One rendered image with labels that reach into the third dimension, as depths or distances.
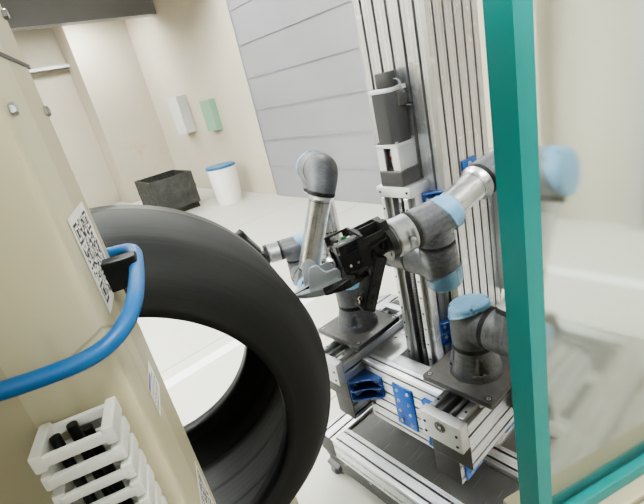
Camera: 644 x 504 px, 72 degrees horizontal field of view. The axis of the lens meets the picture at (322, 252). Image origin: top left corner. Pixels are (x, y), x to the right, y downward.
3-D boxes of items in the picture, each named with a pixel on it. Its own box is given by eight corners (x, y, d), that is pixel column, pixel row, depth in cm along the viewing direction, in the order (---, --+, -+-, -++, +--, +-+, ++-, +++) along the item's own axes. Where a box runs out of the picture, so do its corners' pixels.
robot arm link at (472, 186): (483, 138, 121) (361, 236, 101) (521, 137, 112) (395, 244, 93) (491, 175, 126) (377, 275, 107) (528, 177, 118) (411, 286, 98)
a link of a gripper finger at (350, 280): (316, 281, 82) (356, 261, 83) (319, 289, 82) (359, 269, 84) (325, 290, 77) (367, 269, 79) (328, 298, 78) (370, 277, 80)
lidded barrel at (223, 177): (251, 197, 745) (240, 160, 722) (225, 207, 717) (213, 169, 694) (236, 195, 783) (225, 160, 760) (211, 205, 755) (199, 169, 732)
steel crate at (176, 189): (163, 221, 725) (149, 183, 702) (144, 216, 794) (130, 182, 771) (205, 204, 770) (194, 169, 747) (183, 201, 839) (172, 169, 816)
